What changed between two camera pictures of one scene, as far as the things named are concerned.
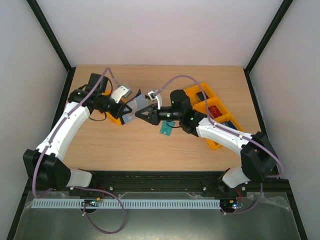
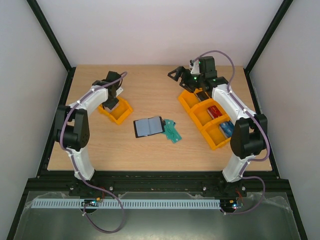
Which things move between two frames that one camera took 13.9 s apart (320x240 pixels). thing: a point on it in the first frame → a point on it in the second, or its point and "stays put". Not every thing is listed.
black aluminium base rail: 122,183 stays put
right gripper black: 154,114 → 185,77
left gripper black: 120,112 → 111,105
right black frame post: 285,4 stays put
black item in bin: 200,96 stays put
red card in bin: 214,112 stays put
